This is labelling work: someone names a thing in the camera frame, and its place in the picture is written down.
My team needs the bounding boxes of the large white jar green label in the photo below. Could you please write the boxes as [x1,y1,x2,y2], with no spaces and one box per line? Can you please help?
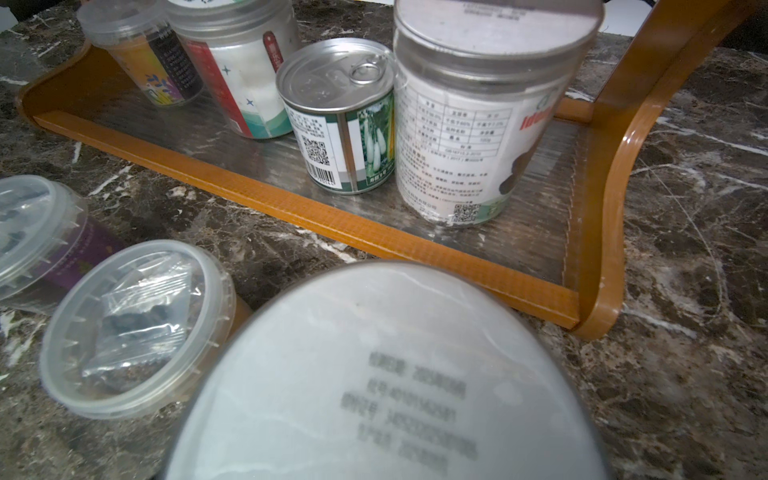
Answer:
[161,261,614,479]

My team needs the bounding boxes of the clear seed jar orange contents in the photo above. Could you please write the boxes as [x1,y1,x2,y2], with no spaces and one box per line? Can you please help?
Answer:
[39,240,252,420]

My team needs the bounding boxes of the small seed jar orange label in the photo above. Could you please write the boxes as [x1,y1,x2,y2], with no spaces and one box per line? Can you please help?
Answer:
[76,0,204,107]

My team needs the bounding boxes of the clear seed jar dark contents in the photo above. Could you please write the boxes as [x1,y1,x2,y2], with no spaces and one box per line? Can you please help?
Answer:
[1,175,125,315]

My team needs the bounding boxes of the orange wooden three-tier shelf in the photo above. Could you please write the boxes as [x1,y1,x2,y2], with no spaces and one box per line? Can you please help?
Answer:
[16,1,758,340]

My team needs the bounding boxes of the large white labelled jar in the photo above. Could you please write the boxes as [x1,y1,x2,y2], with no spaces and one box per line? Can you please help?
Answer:
[393,1,604,227]

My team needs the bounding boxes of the red white labelled jar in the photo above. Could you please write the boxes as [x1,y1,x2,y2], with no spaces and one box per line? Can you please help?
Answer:
[164,0,302,140]

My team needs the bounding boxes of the small metal pull-tab can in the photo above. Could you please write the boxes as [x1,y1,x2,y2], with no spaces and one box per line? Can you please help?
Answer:
[276,38,395,195]

